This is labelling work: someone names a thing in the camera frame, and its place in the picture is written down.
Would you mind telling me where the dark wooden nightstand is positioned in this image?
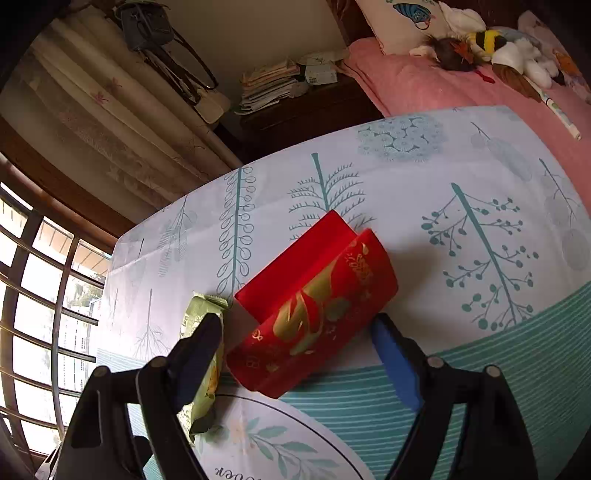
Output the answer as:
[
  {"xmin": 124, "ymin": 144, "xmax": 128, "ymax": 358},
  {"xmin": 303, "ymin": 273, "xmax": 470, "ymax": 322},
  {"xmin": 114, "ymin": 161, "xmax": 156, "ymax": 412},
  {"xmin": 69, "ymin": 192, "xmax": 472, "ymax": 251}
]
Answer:
[{"xmin": 215, "ymin": 74, "xmax": 384, "ymax": 162}]

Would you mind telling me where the white plush toy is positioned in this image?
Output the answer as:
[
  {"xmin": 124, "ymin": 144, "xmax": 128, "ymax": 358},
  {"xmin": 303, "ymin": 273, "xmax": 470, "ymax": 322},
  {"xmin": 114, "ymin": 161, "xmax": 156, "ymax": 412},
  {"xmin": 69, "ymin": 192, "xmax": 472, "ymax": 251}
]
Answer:
[
  {"xmin": 492, "ymin": 39, "xmax": 561, "ymax": 88},
  {"xmin": 438, "ymin": 2, "xmax": 485, "ymax": 35}
]

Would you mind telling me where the white marker pen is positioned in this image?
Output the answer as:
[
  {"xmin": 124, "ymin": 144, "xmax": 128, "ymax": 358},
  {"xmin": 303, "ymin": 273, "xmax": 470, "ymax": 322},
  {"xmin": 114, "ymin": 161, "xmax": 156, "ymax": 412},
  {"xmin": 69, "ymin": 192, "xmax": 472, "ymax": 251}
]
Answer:
[{"xmin": 538, "ymin": 90, "xmax": 583, "ymax": 141}]

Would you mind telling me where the stack of books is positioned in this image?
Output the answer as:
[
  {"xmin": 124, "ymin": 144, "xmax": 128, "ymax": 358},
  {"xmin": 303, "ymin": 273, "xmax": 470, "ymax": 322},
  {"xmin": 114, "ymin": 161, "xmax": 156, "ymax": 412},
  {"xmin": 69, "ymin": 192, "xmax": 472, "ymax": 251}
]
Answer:
[{"xmin": 233, "ymin": 59, "xmax": 303, "ymax": 115}]

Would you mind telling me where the brown plush toy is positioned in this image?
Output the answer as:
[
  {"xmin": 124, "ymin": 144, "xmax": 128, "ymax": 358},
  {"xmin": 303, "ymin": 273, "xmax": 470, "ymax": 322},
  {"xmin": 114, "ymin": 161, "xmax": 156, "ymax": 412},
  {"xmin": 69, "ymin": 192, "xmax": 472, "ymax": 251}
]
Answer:
[{"xmin": 411, "ymin": 37, "xmax": 483, "ymax": 72}]

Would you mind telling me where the white embroidered pillow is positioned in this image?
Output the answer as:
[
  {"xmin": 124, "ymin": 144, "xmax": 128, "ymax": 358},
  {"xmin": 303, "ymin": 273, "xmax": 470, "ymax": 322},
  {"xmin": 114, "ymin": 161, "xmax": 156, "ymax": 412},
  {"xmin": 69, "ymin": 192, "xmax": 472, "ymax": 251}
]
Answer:
[{"xmin": 355, "ymin": 0, "xmax": 451, "ymax": 56}]

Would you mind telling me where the hanging dark bag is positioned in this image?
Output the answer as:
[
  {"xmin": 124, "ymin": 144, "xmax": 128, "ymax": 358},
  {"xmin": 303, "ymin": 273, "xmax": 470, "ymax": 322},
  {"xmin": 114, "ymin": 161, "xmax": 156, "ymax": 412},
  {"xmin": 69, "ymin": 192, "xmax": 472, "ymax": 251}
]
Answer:
[{"xmin": 115, "ymin": 2, "xmax": 232, "ymax": 124}]

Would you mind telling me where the leaf printed blue tablecloth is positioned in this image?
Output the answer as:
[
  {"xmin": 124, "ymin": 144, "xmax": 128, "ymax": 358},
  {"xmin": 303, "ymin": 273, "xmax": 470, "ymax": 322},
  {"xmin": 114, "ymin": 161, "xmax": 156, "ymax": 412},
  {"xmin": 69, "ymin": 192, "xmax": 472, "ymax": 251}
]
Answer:
[{"xmin": 95, "ymin": 105, "xmax": 591, "ymax": 480}]

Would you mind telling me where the brown window grille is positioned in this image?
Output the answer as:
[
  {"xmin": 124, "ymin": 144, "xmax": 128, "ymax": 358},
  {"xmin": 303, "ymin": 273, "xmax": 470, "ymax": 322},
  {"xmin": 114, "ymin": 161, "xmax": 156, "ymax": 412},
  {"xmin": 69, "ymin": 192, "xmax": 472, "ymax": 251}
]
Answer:
[{"xmin": 0, "ymin": 185, "xmax": 109, "ymax": 462}]

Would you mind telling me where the small white box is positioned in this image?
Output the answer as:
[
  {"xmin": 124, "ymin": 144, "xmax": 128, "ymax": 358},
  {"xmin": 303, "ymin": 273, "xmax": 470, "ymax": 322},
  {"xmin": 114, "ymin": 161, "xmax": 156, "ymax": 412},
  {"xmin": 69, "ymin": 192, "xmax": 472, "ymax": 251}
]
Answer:
[{"xmin": 300, "ymin": 51, "xmax": 345, "ymax": 86}]

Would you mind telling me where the red gold printed box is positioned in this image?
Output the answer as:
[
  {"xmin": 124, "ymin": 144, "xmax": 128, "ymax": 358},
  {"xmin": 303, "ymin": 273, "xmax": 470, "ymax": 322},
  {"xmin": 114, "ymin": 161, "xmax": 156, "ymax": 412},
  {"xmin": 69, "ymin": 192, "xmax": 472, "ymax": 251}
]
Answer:
[{"xmin": 226, "ymin": 209, "xmax": 399, "ymax": 400}]

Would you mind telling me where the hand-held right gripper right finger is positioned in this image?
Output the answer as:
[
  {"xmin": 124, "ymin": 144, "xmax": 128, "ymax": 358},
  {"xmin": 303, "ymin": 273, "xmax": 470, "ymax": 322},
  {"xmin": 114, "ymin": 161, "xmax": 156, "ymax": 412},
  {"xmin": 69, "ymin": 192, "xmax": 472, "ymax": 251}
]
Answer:
[{"xmin": 369, "ymin": 313, "xmax": 539, "ymax": 480}]

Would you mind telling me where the wooden window frame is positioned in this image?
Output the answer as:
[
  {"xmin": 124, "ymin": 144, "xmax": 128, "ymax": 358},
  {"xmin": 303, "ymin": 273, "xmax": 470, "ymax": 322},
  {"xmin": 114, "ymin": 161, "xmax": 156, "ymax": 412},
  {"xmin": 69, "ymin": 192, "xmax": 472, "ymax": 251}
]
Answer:
[{"xmin": 0, "ymin": 115, "xmax": 121, "ymax": 252}]

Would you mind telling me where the brown feather toy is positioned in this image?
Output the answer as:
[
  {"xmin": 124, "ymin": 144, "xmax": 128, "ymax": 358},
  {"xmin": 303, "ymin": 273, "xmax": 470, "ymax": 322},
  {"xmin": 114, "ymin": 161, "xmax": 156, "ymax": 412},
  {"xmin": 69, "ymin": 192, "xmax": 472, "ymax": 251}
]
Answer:
[{"xmin": 492, "ymin": 62, "xmax": 543, "ymax": 100}]

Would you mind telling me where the green snack packet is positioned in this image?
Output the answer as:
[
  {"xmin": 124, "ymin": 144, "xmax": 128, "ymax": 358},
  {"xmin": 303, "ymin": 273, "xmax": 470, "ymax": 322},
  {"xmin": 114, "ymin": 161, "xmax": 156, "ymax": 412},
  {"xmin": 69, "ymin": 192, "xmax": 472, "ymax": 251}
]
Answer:
[{"xmin": 178, "ymin": 293, "xmax": 230, "ymax": 448}]

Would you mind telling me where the beige floral curtain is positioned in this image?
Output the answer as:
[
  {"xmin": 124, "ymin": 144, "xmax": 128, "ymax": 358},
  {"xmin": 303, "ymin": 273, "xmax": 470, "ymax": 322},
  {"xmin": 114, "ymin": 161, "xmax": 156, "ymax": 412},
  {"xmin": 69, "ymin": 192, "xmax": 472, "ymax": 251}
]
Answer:
[{"xmin": 9, "ymin": 18, "xmax": 245, "ymax": 208}]

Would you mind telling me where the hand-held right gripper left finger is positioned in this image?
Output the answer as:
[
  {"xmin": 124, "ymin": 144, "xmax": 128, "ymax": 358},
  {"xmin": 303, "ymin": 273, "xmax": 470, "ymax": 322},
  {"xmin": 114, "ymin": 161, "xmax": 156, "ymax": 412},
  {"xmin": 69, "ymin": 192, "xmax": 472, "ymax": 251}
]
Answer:
[{"xmin": 55, "ymin": 313, "xmax": 227, "ymax": 480}]

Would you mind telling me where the pink blanket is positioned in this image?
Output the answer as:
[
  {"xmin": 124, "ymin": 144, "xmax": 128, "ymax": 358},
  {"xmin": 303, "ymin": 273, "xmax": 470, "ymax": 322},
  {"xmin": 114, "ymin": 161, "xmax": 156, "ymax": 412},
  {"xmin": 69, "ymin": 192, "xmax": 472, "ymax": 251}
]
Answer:
[{"xmin": 342, "ymin": 37, "xmax": 591, "ymax": 208}]

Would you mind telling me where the yellow black bee plush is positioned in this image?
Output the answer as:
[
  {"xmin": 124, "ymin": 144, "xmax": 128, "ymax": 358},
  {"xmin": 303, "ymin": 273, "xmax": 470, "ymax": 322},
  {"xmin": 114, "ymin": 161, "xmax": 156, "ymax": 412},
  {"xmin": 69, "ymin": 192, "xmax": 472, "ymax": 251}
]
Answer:
[{"xmin": 466, "ymin": 28, "xmax": 509, "ymax": 63}]

